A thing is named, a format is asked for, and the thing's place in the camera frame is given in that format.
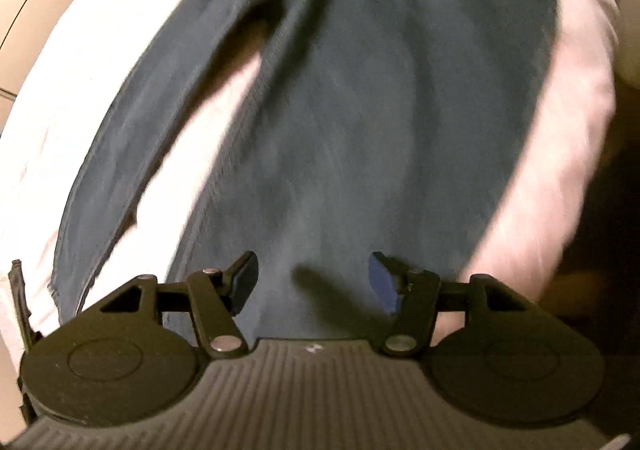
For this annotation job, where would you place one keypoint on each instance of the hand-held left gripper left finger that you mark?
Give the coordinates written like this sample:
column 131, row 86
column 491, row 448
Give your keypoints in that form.
column 242, row 280

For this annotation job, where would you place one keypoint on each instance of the blue jeans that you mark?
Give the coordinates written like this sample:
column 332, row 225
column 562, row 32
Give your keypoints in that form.
column 350, row 129

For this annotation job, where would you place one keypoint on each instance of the pink grey bed blanket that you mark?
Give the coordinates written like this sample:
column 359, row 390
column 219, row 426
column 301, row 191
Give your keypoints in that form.
column 575, row 104

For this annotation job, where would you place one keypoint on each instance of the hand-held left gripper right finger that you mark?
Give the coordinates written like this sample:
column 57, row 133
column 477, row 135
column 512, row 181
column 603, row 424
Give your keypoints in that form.
column 382, row 282

